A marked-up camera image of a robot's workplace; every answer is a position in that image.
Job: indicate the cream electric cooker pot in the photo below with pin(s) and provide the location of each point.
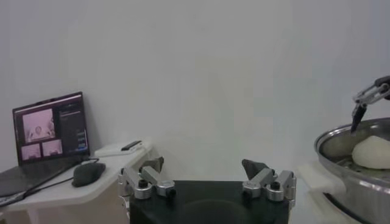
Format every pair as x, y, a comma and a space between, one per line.
317, 182

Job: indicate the black smartphone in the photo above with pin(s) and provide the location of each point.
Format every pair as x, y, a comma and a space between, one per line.
131, 145

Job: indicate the black computer mouse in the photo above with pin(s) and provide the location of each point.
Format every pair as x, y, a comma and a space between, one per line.
88, 174

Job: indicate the white steamed baozi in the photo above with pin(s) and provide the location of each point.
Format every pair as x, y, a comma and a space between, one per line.
373, 152

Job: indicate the perforated stainless steel steamer basket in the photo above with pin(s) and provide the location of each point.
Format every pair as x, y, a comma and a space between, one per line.
362, 188

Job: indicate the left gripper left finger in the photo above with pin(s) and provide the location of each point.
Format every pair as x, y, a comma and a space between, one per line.
149, 178

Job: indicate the black open laptop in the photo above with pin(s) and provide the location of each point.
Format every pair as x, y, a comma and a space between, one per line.
51, 128

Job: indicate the white side table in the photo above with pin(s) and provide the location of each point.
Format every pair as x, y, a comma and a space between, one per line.
94, 191

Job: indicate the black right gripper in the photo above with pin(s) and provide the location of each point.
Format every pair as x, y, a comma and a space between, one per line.
383, 81

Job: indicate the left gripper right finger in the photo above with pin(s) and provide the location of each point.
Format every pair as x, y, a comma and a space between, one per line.
262, 179

